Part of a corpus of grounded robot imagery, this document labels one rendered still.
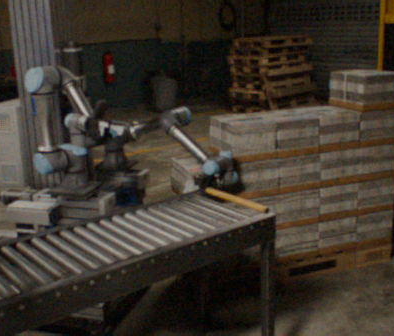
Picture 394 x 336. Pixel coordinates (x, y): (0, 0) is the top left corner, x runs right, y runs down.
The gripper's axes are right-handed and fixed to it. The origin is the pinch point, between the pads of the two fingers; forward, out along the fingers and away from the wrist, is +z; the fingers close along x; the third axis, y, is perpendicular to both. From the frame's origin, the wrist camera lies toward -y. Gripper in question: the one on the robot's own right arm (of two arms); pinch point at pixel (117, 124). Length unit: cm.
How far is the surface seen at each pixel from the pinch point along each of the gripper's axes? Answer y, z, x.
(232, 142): 14, -14, -98
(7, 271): 52, 9, 56
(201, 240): 43, 45, -9
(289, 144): 15, 4, -130
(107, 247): 47, 20, 19
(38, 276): 51, 22, 52
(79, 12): -116, -633, -426
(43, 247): 49, -1, 35
